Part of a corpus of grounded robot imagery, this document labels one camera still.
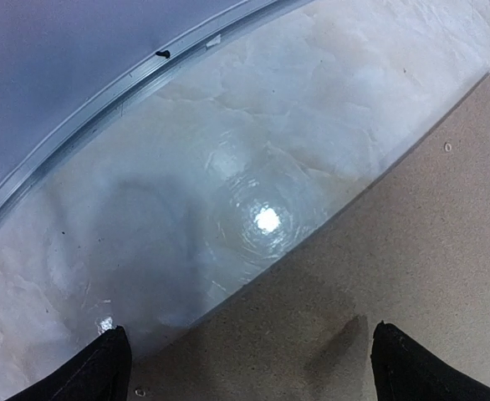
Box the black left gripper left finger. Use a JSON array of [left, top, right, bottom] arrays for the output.
[[10, 326, 132, 401]]

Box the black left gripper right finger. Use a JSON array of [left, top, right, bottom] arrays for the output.
[[370, 322, 490, 401]]

